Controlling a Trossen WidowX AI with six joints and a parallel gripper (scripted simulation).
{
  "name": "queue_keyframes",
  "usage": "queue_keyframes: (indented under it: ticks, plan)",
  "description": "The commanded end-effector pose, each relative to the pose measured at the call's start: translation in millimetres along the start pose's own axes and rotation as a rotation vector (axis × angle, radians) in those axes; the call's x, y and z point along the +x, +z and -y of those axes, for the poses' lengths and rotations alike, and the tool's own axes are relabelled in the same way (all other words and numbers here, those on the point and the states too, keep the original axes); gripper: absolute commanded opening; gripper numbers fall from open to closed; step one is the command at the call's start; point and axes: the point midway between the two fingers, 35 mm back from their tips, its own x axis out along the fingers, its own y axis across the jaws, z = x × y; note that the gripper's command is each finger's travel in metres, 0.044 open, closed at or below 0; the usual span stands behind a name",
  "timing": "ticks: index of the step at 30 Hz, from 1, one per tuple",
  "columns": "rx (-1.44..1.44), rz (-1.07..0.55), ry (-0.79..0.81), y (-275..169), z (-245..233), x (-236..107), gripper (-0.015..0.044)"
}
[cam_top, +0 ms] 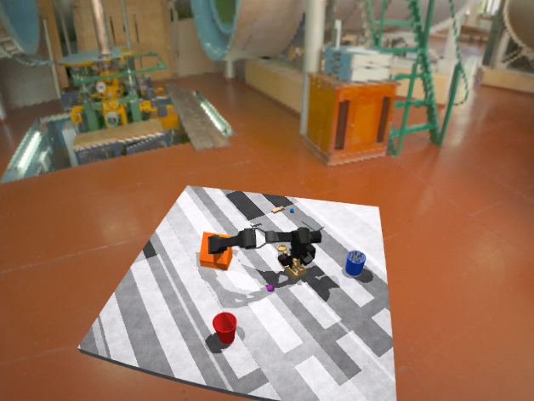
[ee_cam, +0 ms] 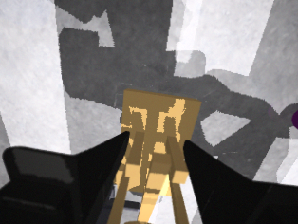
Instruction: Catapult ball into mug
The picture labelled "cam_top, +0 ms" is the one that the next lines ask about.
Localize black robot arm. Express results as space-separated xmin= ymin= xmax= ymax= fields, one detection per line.
xmin=207 ymin=227 xmax=321 ymax=266

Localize blue mug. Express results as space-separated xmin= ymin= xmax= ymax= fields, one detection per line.
xmin=345 ymin=250 xmax=366 ymax=277

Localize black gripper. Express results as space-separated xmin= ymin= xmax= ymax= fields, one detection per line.
xmin=278 ymin=243 xmax=315 ymax=269

